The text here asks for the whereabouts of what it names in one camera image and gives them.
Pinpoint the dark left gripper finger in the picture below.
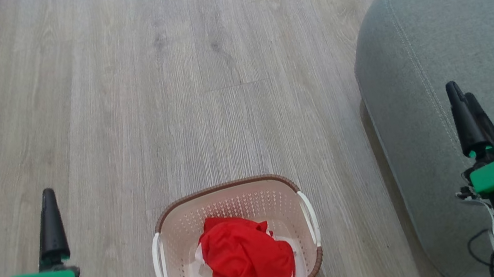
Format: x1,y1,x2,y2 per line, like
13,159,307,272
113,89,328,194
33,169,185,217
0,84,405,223
27,186,72,267

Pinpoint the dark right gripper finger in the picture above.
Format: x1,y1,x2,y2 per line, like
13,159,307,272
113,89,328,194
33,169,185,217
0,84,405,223
444,77,489,159
465,88,494,157

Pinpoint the red cloth garment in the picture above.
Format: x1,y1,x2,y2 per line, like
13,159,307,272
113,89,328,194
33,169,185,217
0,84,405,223
195,204,299,277

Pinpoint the grey fabric sofa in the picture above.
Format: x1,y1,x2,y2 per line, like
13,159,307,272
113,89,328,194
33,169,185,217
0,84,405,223
342,0,494,277

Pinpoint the white plastic laundry basket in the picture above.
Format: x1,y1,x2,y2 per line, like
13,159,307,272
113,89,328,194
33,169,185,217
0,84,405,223
142,167,328,277

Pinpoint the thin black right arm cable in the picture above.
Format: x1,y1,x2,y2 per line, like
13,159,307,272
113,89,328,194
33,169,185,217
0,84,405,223
465,227,494,277

